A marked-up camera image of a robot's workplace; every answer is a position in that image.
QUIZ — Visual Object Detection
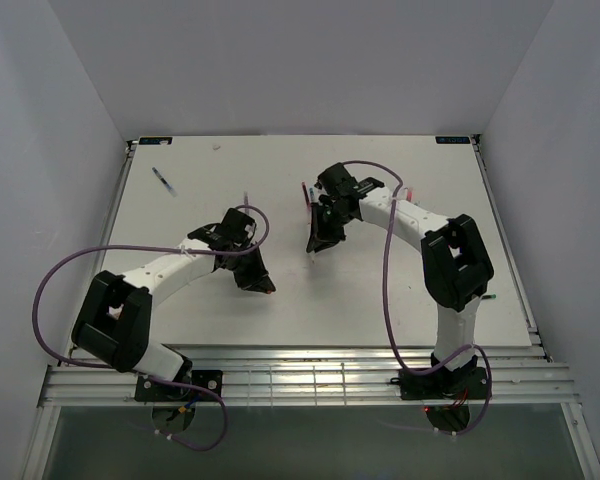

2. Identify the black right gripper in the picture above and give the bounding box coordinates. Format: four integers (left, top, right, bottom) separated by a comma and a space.
308, 201, 355, 253

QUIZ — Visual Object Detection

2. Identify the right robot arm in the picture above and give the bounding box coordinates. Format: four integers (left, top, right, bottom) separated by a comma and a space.
306, 162, 494, 400

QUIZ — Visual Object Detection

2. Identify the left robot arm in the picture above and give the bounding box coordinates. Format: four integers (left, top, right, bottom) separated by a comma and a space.
71, 208, 276, 400

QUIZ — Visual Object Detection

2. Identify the blue pen far left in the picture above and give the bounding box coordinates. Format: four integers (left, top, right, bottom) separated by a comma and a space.
151, 167, 177, 197

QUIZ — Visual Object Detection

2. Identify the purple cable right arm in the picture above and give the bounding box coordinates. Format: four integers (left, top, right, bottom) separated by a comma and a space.
342, 159, 494, 437

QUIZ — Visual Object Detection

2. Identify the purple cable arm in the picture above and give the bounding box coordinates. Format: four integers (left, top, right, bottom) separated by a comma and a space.
33, 203, 272, 451
342, 159, 494, 437

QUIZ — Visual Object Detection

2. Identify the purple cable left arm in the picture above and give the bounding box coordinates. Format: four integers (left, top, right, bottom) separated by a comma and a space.
33, 203, 272, 451

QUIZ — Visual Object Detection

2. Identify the aluminium frame rail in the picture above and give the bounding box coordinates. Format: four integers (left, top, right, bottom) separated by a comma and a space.
39, 344, 578, 407

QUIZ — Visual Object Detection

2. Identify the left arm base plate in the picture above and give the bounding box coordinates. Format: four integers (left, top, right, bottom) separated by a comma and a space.
133, 369, 224, 404

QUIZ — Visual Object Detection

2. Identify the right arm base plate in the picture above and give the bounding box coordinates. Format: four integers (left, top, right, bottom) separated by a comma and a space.
389, 367, 490, 400

